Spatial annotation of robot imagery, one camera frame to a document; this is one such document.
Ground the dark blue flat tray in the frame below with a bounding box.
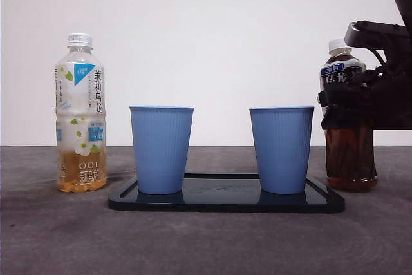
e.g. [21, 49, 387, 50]
[108, 173, 346, 214]

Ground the black camera cable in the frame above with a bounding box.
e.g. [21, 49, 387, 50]
[366, 46, 387, 70]

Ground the blue ribbed plastic cup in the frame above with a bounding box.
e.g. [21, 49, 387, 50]
[249, 106, 315, 195]
[129, 105, 195, 195]

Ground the dark oolong tea bottle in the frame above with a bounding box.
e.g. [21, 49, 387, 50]
[319, 38, 379, 192]

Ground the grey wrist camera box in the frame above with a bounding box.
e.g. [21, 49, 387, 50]
[343, 20, 409, 51]

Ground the jasmine oolong tea bottle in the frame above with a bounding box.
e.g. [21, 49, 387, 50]
[55, 32, 108, 193]

